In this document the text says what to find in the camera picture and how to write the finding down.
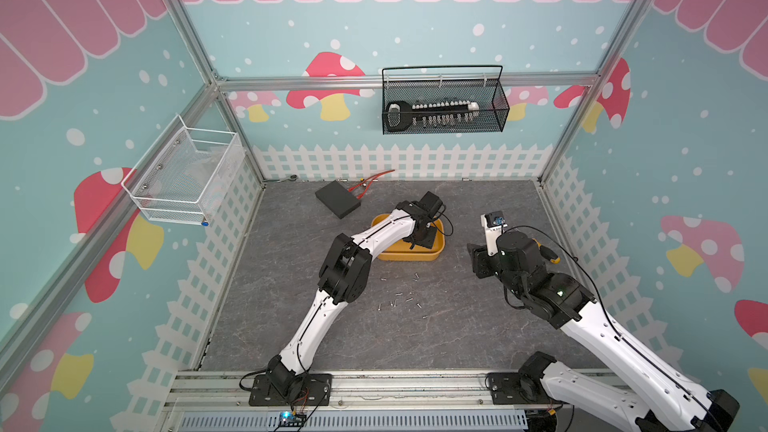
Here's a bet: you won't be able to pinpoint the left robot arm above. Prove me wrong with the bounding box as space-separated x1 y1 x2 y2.
265 192 445 403

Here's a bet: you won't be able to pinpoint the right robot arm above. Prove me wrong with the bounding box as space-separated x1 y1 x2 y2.
467 226 740 431

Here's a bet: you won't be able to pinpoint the yellow plastic storage box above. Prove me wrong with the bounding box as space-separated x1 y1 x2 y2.
377 219 446 262

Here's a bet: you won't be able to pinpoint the black flat box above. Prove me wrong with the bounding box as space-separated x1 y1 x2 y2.
315 181 361 219

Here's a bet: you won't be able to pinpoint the yellow black screwdriver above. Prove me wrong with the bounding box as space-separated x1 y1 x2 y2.
537 242 561 264

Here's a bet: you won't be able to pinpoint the socket wrench set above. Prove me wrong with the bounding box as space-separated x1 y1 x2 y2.
383 100 480 133

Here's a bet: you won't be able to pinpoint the green circuit board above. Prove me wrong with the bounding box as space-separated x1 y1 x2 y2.
277 411 308 429

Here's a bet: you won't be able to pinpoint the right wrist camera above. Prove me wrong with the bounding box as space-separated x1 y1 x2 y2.
481 211 508 257

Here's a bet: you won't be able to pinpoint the red handled pliers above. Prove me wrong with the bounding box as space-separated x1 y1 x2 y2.
348 169 394 200

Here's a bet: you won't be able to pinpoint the black wire mesh basket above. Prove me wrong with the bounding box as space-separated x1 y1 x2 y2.
381 65 510 135

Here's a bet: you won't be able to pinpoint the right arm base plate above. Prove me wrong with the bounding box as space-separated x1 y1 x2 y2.
484 372 565 410

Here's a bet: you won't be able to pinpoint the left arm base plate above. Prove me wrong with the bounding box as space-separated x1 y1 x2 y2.
248 374 334 407

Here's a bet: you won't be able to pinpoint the white wire basket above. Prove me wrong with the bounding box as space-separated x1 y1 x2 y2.
121 116 245 227

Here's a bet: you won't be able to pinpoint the aluminium front rail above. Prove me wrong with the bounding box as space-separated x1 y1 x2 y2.
161 368 667 432

